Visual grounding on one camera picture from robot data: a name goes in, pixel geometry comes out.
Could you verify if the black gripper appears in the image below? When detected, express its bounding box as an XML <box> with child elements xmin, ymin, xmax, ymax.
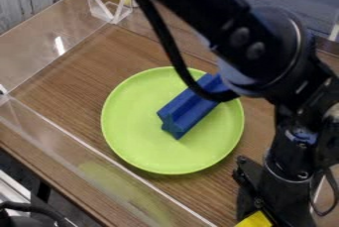
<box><xmin>233</xmin><ymin>156</ymin><xmax>317</xmax><ymax>227</ymax></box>

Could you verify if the yellow toy banana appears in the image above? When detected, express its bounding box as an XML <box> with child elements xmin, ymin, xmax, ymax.
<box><xmin>235</xmin><ymin>211</ymin><xmax>273</xmax><ymax>227</ymax></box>

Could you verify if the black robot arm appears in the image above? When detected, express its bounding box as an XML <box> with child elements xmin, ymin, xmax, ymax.
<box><xmin>137</xmin><ymin>0</ymin><xmax>339</xmax><ymax>227</ymax></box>

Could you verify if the green round plate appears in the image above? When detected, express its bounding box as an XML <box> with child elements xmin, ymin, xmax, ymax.
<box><xmin>101</xmin><ymin>66</ymin><xmax>246</xmax><ymax>174</ymax></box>

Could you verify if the blue plastic block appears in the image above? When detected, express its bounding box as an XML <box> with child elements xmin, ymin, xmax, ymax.
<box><xmin>155</xmin><ymin>72</ymin><xmax>231</xmax><ymax>141</ymax></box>

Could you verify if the clear acrylic corner bracket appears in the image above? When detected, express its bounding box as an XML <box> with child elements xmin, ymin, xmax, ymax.
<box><xmin>87</xmin><ymin>0</ymin><xmax>134</xmax><ymax>25</ymax></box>

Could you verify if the black cable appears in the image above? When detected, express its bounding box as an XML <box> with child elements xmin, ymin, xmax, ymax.
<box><xmin>113</xmin><ymin>0</ymin><xmax>243</xmax><ymax>103</ymax></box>

